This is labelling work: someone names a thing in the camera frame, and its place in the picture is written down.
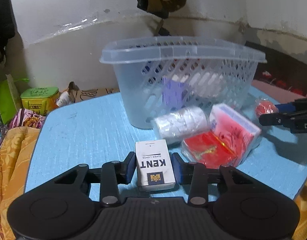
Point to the small bottle red label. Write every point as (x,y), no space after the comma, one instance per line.
(265,107)

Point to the pink tissue pack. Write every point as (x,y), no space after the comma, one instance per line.
(236,131)

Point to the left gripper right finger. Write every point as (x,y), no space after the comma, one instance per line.
(197,177)

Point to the white Kent cigarette pack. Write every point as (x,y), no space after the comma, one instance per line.
(154,167)

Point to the translucent plastic basket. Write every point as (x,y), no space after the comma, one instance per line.
(159,75)

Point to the green paper bag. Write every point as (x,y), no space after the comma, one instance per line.
(10,101)

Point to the clear white roll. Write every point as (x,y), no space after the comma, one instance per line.
(179,125)

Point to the brown cardboard paper bag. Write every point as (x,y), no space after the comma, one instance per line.
(77,95)

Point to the floral pink cloth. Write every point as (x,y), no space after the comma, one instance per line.
(27,118)

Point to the red packet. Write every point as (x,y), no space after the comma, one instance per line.
(206,148)

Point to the dark wooden headboard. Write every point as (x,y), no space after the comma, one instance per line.
(281,70)

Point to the purple box in basket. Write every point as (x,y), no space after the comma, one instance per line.
(174,90)

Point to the black wall charger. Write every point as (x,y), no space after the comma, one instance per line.
(160,30)

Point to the green yellow tin box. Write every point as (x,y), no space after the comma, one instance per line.
(40,100)

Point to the pink mat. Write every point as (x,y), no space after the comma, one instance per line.
(279,94)

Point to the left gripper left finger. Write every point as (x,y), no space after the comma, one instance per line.
(109,176)

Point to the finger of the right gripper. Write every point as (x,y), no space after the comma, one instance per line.
(284,119)
(294,106)

